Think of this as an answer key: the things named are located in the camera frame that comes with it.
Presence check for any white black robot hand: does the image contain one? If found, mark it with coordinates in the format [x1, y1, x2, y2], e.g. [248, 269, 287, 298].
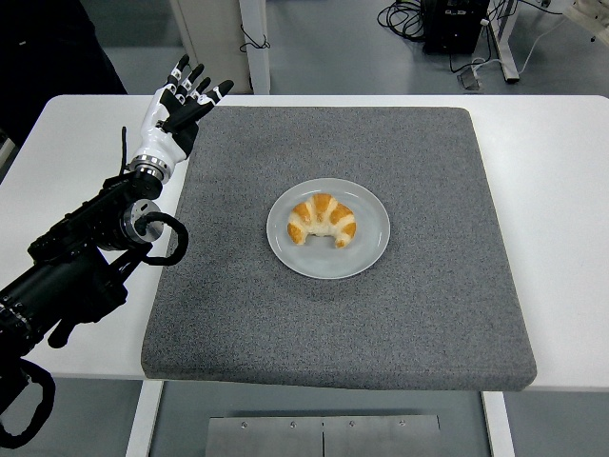
[130, 53, 235, 166]

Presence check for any golden croissant bread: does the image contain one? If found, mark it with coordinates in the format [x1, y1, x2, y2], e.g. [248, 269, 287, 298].
[286, 192, 358, 248]

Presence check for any grey round plate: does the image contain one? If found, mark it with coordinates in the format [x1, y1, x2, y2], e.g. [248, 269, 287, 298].
[265, 178, 392, 281]

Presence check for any beige panel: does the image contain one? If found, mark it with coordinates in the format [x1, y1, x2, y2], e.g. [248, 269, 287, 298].
[169, 0, 253, 94]

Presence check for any person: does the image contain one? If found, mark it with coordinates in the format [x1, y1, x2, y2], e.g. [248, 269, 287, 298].
[0, 0, 128, 144]

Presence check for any white chair base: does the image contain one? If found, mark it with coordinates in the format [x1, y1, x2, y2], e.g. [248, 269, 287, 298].
[0, 126, 19, 163]

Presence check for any grey fabric mat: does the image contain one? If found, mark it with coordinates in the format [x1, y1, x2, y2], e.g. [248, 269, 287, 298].
[141, 105, 540, 393]

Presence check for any white table leg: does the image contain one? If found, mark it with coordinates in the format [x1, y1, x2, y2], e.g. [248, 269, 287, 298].
[124, 380, 166, 457]
[481, 390, 517, 457]

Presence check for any black computer tower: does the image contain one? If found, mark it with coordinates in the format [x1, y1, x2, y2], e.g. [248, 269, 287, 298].
[422, 0, 491, 54]

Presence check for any grey foot pedal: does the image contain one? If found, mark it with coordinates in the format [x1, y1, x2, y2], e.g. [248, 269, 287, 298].
[456, 66, 486, 91]

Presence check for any white desk leg with foot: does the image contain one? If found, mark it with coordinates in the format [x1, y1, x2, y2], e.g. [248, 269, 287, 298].
[485, 0, 521, 85]

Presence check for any thin black cable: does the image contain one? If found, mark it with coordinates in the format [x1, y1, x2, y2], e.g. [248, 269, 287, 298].
[239, 23, 272, 53]

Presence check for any black cable bundle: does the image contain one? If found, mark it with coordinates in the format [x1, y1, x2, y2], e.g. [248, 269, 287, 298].
[377, 0, 427, 45]

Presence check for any white cable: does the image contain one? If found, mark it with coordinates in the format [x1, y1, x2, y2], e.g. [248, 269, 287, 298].
[449, 18, 580, 77]

